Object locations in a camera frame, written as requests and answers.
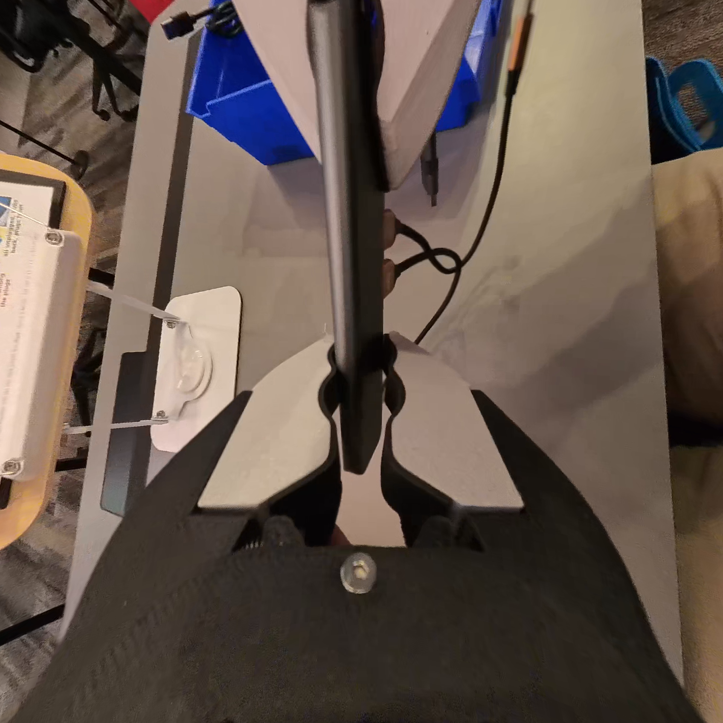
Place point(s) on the blue plastic bin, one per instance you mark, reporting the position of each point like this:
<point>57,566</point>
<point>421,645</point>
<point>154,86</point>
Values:
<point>248,113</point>

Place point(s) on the yellow wooden stool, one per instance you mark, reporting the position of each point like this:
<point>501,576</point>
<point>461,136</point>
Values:
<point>79,203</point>

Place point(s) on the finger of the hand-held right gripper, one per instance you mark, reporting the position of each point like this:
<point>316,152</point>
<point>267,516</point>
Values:
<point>423,68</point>
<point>282,39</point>

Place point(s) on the white suction mount plate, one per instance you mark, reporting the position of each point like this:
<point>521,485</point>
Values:
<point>220,316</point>

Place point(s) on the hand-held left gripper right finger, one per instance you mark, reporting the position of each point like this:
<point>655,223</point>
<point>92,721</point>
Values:
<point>452,440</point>

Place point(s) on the black office chair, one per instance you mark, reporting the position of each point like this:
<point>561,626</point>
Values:
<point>107,84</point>

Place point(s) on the beige cloth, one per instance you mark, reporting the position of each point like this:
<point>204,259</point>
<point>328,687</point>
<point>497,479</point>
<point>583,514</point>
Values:
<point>695,282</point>

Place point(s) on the dark grey usb hub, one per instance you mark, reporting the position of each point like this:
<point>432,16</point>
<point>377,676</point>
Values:
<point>350,226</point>

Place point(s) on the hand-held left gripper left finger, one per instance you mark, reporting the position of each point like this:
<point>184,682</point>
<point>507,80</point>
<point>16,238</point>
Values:
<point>282,429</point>

